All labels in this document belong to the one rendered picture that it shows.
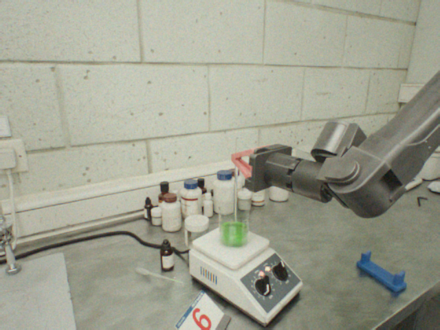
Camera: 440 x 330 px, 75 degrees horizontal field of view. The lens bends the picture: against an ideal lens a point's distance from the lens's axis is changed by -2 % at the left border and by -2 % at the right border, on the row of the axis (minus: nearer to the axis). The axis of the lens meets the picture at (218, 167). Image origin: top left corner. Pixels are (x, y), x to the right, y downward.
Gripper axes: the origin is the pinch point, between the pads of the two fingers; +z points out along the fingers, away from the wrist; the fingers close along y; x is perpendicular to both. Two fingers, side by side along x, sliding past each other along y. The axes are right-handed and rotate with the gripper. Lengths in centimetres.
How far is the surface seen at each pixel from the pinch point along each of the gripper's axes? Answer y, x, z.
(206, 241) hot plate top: 5.4, 17.6, 2.5
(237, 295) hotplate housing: 7.5, 22.8, -8.7
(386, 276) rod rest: -22.3, 25.0, -24.1
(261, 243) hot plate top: -2.4, 17.5, -5.6
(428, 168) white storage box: -101, 20, -13
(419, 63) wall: -145, -23, 10
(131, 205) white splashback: 4.3, 22.7, 39.5
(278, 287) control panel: 0.5, 22.3, -12.6
